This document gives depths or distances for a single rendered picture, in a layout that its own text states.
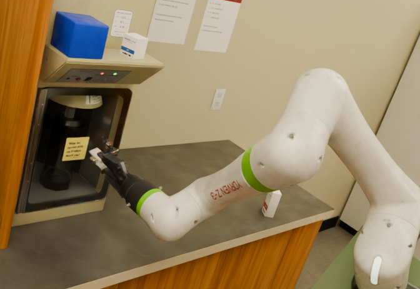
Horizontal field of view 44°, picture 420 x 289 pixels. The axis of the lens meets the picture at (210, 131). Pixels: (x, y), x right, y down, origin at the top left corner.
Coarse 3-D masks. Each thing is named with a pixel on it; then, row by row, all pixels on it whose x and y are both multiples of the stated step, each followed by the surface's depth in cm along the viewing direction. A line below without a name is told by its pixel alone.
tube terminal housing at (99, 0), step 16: (64, 0) 133; (80, 0) 136; (96, 0) 139; (112, 0) 142; (128, 0) 146; (144, 0) 149; (96, 16) 141; (112, 16) 145; (144, 16) 152; (48, 32) 134; (144, 32) 154; (112, 48) 149; (32, 112) 141; (64, 208) 164; (80, 208) 169; (96, 208) 174; (16, 224) 154
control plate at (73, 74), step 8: (72, 72) 134; (80, 72) 136; (88, 72) 137; (96, 72) 139; (104, 72) 141; (112, 72) 142; (120, 72) 144; (128, 72) 146; (64, 80) 138; (72, 80) 140; (80, 80) 142; (96, 80) 145
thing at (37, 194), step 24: (48, 96) 141; (72, 96) 146; (96, 96) 152; (120, 96) 158; (48, 120) 144; (72, 120) 150; (96, 120) 156; (120, 120) 162; (48, 144) 148; (96, 144) 160; (48, 168) 152; (72, 168) 158; (96, 168) 164; (48, 192) 156; (72, 192) 162; (96, 192) 169
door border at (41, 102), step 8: (40, 104) 140; (40, 112) 141; (40, 120) 142; (40, 128) 144; (32, 136) 143; (32, 144) 144; (32, 152) 145; (32, 160) 147; (24, 168) 146; (24, 184) 148; (24, 192) 150; (24, 200) 151; (24, 208) 152
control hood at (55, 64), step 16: (48, 48) 133; (48, 64) 134; (64, 64) 129; (80, 64) 131; (96, 64) 134; (112, 64) 138; (128, 64) 141; (144, 64) 145; (160, 64) 149; (48, 80) 136; (128, 80) 152; (144, 80) 156
